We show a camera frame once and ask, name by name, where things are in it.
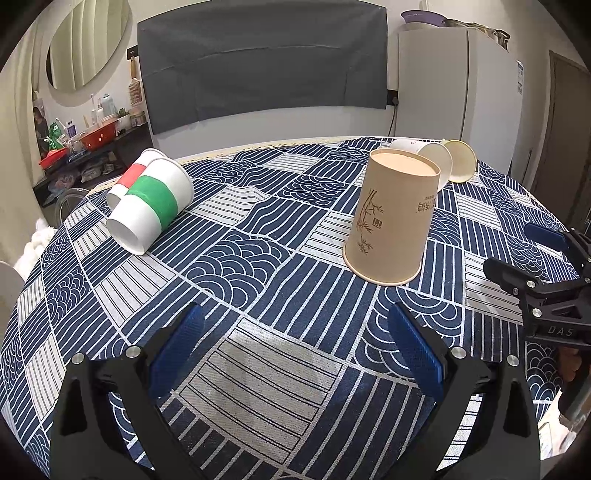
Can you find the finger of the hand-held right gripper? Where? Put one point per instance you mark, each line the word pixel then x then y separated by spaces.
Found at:
pixel 505 273
pixel 547 236

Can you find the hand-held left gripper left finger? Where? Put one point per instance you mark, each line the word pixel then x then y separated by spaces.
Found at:
pixel 178 350

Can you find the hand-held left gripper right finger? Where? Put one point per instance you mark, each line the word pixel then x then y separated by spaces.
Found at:
pixel 415 355

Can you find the cream paper cup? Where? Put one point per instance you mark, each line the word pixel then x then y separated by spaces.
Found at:
pixel 461 161

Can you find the brown paper cup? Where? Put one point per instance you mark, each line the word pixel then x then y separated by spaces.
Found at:
pixel 392 217

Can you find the plain white paper cup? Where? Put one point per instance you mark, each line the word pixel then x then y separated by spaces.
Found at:
pixel 436 157

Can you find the white cup with green band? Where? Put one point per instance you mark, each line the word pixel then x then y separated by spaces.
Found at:
pixel 152 198

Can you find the white cup with red band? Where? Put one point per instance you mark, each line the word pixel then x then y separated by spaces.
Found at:
pixel 133 176

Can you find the person's right hand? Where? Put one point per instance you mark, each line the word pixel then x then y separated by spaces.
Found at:
pixel 569 364

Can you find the brown door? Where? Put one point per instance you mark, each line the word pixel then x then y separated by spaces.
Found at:
pixel 572 138

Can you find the blue patterned tablecloth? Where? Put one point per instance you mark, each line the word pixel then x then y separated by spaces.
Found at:
pixel 277 286

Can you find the white fluffy cloth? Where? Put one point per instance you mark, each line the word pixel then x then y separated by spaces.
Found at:
pixel 32 247

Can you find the white refrigerator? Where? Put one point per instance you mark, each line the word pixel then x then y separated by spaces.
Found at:
pixel 438 83

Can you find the metal pot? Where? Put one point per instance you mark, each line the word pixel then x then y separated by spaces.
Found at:
pixel 496 38

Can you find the dark sideboard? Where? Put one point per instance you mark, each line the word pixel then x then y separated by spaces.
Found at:
pixel 124 147

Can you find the red bowl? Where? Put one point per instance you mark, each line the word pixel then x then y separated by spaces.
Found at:
pixel 98 138

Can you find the red tray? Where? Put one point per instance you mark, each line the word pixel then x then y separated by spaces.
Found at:
pixel 51 159

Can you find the small potted plant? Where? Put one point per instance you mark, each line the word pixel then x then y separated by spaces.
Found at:
pixel 123 117

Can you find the green packet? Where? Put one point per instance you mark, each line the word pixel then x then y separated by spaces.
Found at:
pixel 55 136

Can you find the purple basin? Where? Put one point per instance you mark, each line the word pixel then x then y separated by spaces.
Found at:
pixel 422 19

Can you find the white thermos bottle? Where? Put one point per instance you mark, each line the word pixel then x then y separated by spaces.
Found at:
pixel 109 106

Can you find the standing photo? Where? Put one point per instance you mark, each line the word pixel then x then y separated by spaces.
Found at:
pixel 39 129

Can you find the wooden brush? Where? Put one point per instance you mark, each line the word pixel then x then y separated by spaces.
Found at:
pixel 135 90

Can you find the dark grey cloth cover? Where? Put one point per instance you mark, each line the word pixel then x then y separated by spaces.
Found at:
pixel 263 60

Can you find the black wall socket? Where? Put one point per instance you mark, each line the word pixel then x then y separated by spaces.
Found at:
pixel 393 98

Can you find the oval wall mirror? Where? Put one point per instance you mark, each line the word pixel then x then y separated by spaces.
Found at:
pixel 87 41

